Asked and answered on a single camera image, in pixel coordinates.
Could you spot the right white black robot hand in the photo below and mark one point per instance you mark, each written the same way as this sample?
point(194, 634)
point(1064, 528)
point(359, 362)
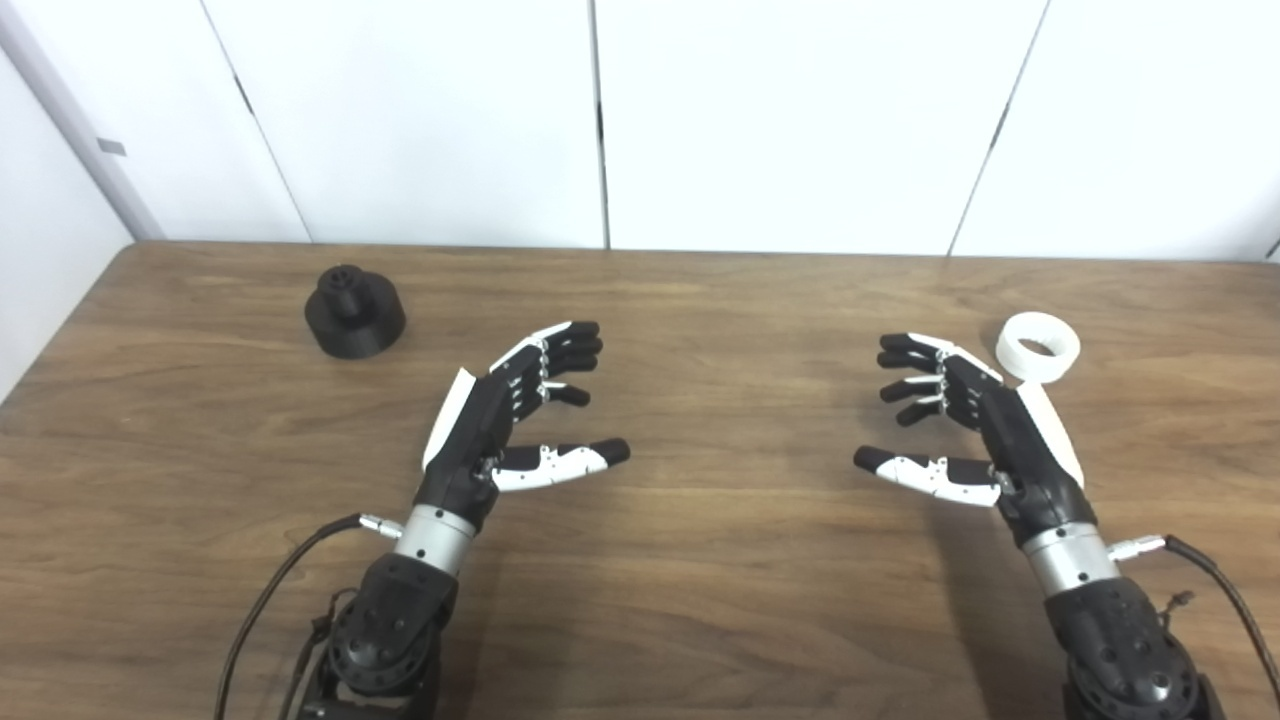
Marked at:
point(1020, 440)

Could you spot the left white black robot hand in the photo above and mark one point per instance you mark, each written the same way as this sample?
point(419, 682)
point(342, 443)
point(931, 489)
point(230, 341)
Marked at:
point(475, 430)

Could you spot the round black part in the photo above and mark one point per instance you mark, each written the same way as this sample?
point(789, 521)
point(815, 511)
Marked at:
point(355, 318)

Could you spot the grey wall post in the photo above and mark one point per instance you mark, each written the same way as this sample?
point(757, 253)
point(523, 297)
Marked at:
point(75, 120)

